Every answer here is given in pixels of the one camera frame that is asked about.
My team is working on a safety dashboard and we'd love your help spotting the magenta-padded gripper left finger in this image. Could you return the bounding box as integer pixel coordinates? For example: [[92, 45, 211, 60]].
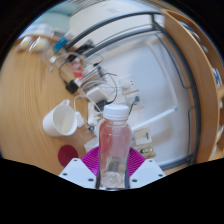
[[58, 146, 101, 190]]

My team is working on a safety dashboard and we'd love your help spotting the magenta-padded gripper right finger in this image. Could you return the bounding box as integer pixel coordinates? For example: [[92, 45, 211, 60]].
[[127, 147, 167, 190]]

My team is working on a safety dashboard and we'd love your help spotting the clear bottle with white cap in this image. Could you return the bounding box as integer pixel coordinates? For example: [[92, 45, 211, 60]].
[[98, 104, 133, 191]]

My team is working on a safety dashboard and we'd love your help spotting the brown tree figure toy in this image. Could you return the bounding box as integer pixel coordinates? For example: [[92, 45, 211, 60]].
[[139, 146, 157, 160]]

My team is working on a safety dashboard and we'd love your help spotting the flat round red coaster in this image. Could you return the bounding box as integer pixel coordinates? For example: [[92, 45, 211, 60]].
[[57, 144, 80, 168]]

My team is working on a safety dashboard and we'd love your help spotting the small white oval case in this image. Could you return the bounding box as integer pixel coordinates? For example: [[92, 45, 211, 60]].
[[75, 110, 86, 129]]

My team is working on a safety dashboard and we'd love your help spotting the white cup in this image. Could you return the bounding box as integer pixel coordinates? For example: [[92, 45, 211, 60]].
[[42, 99, 79, 138]]

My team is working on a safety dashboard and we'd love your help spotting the black charger block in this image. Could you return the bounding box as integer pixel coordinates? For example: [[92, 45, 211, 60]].
[[64, 79, 80, 95]]

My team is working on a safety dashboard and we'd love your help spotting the clear glass cup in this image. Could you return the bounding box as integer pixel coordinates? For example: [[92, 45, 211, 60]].
[[78, 64, 103, 83]]

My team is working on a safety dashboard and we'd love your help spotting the black cylindrical device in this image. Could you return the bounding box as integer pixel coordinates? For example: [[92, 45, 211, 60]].
[[66, 39, 95, 63]]

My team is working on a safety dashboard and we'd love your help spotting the small blue bottle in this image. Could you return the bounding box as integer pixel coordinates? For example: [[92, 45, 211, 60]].
[[53, 31, 75, 53]]

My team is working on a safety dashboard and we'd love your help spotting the white seashell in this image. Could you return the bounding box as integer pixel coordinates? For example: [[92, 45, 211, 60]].
[[29, 35, 51, 53], [16, 35, 34, 52]]

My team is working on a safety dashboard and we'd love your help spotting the grey metal desk frame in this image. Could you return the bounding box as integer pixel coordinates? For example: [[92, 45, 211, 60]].
[[68, 11, 201, 168]]

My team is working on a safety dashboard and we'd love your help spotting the white wall socket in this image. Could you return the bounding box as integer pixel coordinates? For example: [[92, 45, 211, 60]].
[[119, 75, 140, 96]]

